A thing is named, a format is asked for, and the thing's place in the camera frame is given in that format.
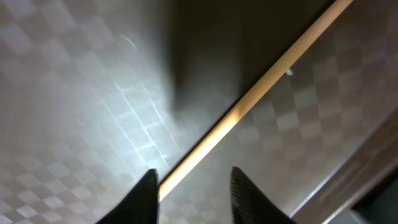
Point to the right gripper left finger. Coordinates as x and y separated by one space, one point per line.
139 206

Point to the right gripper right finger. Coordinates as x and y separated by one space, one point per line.
249 205

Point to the wooden chopstick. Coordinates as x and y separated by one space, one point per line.
253 95

